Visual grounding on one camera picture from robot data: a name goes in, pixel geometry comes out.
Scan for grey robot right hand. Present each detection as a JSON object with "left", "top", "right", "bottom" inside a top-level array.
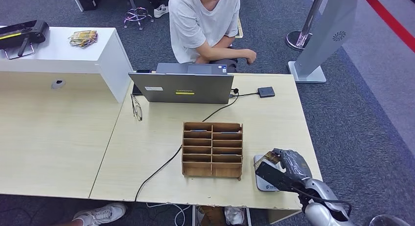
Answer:
[{"left": 272, "top": 148, "right": 313, "bottom": 181}]

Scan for person's right hand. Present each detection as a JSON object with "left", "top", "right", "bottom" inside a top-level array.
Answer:
[{"left": 245, "top": 48, "right": 257, "bottom": 65}]

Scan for gold patterned ID card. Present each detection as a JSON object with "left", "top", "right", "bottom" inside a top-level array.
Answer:
[{"left": 254, "top": 150, "right": 282, "bottom": 172}]

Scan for person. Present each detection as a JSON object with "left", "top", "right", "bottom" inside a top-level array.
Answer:
[{"left": 168, "top": 0, "right": 257, "bottom": 73}]

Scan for white card reader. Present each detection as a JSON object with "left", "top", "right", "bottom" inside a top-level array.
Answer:
[{"left": 253, "top": 154, "right": 283, "bottom": 192}]

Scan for wooden card organizer box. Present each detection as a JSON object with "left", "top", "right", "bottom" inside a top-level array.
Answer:
[{"left": 181, "top": 121, "right": 244, "bottom": 181}]

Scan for grey laptop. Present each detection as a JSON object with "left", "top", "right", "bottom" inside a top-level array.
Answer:
[{"left": 128, "top": 62, "right": 235, "bottom": 105}]

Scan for small dark square hub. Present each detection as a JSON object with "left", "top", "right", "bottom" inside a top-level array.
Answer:
[{"left": 257, "top": 86, "right": 276, "bottom": 98}]

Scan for silver kiosk stand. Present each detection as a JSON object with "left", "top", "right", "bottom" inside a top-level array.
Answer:
[{"left": 288, "top": 0, "right": 360, "bottom": 84}]

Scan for white crumpled bag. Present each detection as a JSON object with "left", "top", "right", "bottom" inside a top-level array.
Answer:
[{"left": 224, "top": 206, "right": 244, "bottom": 226}]

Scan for black-rimmed eyeglasses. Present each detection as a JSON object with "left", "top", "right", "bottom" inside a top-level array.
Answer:
[{"left": 130, "top": 93, "right": 143, "bottom": 122}]

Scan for chrome stool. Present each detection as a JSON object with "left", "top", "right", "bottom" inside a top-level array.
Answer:
[{"left": 113, "top": 0, "right": 155, "bottom": 30}]

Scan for brown box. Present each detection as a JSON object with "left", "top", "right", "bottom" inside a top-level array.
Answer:
[{"left": 197, "top": 206, "right": 228, "bottom": 226}]

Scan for clear round object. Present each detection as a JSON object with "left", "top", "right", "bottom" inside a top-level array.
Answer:
[{"left": 369, "top": 214, "right": 413, "bottom": 226}]

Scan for stack of gold cards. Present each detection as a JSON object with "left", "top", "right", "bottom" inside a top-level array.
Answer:
[{"left": 68, "top": 29, "right": 98, "bottom": 48}]

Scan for white cabinet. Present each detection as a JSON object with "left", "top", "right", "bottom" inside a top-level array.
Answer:
[{"left": 0, "top": 26, "right": 134, "bottom": 104}]

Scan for large white sneaker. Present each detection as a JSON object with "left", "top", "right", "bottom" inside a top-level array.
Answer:
[{"left": 71, "top": 202, "right": 127, "bottom": 226}]

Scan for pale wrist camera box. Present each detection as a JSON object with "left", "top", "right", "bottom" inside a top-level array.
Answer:
[{"left": 255, "top": 161, "right": 304, "bottom": 193}]

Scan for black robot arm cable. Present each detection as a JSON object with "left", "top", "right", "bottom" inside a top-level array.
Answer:
[{"left": 291, "top": 185, "right": 353, "bottom": 219}]

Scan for black laptop power cable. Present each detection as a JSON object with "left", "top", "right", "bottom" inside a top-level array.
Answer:
[{"left": 134, "top": 88, "right": 240, "bottom": 203}]

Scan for chrome stanchion post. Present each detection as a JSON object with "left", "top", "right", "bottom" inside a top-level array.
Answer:
[{"left": 286, "top": 0, "right": 326, "bottom": 51}]

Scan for white cable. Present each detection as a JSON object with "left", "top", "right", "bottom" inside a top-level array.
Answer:
[{"left": 146, "top": 203, "right": 192, "bottom": 226}]

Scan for black device with wire stand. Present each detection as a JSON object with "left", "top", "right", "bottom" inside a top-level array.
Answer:
[{"left": 0, "top": 20, "right": 49, "bottom": 60}]

